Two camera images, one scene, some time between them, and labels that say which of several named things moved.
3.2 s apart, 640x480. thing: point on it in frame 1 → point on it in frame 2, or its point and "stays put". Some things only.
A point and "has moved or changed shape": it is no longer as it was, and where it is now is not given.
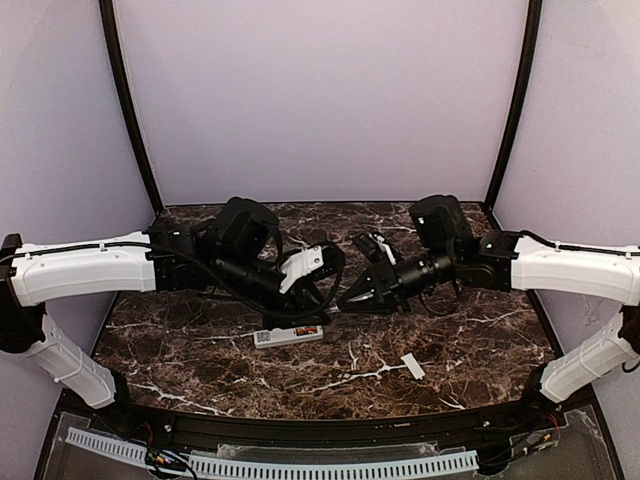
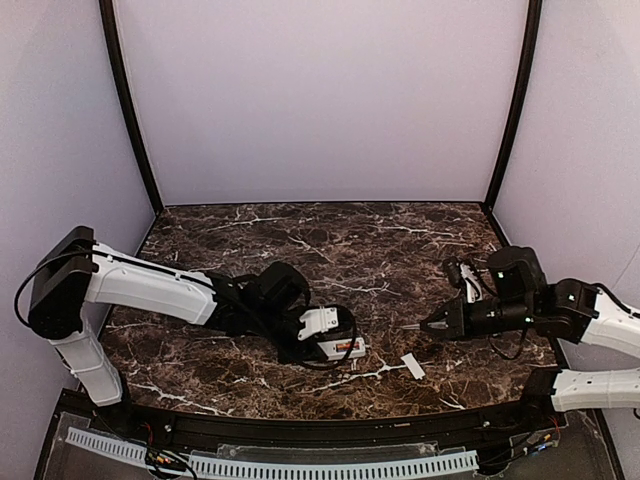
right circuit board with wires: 534,441 stays put
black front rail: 318,431 stays put
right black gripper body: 387,283 → 460,320
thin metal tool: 360,298 → 435,325
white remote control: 281,336 has moved or changed shape
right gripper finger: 373,303 → 443,331
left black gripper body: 298,295 → 304,350
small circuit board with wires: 161,458 stays put
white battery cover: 413,366 stays put
